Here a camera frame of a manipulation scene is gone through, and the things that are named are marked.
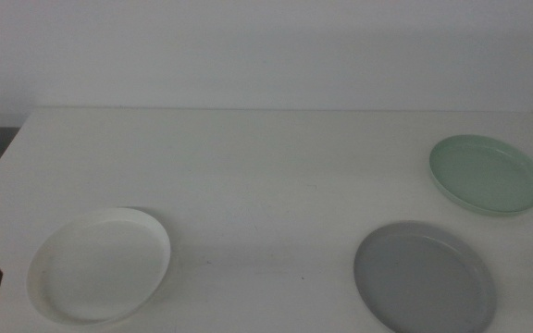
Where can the white shallow bowl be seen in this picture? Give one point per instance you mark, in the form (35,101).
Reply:
(100,268)

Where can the grey shallow bowl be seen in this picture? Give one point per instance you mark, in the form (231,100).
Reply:
(424,282)

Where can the pale green shallow bowl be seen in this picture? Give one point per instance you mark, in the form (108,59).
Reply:
(486,176)

